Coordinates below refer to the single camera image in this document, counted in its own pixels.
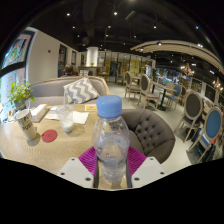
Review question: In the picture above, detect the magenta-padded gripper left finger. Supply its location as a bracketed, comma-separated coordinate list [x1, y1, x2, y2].
[57, 146, 99, 189]

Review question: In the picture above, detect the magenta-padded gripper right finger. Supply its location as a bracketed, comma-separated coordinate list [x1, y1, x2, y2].
[125, 146, 167, 189]

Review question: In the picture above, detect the clear blue-capped water bottle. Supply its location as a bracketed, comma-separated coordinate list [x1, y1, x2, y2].
[91, 94, 131, 184]

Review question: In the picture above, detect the grey tufted armchair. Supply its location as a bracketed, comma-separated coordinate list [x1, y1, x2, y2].
[121, 108, 177, 165]

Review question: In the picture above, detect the flat round red coaster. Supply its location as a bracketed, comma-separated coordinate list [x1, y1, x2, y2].
[41, 128, 59, 144]

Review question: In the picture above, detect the clear plastic cup with straw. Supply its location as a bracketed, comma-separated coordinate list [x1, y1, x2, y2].
[55, 88, 76, 134]

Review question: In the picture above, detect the yellow table card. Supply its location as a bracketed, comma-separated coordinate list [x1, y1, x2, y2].
[84, 103, 98, 112]

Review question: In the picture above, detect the grey white chevron pillow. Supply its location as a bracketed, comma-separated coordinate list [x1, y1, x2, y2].
[63, 77, 101, 105]

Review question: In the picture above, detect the white printed mug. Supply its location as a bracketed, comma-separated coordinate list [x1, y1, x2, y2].
[14, 108, 38, 141]

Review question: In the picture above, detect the group of dining chairs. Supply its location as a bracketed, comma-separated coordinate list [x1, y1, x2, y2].
[114, 68, 224, 164]

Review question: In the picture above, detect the grey curved sofa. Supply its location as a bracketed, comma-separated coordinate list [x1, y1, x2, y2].
[28, 75, 110, 108]

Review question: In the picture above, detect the person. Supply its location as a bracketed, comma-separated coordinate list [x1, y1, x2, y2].
[60, 63, 79, 78]

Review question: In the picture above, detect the green potted plant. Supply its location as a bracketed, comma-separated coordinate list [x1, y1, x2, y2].
[7, 80, 36, 110]

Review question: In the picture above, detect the colourful window poster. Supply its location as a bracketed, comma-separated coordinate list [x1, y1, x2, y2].
[1, 29, 36, 69]

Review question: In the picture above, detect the group of ceiling lights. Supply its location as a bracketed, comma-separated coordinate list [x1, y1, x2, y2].
[64, 0, 204, 48]

